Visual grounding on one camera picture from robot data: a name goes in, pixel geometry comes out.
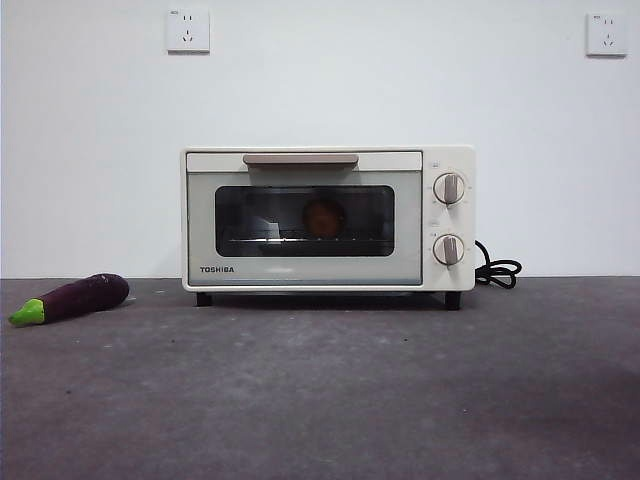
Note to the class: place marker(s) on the brown potato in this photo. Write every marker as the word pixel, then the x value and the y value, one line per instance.
pixel 325 217

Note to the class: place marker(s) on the white toaster oven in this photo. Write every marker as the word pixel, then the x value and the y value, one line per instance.
pixel 467 220

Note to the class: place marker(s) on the beige oven knob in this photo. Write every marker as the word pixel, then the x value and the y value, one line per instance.
pixel 449 249
pixel 449 188

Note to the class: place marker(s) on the purple toy eggplant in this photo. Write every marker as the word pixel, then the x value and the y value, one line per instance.
pixel 82 298

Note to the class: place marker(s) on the white wall socket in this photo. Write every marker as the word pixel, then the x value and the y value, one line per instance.
pixel 188 31
pixel 607 34

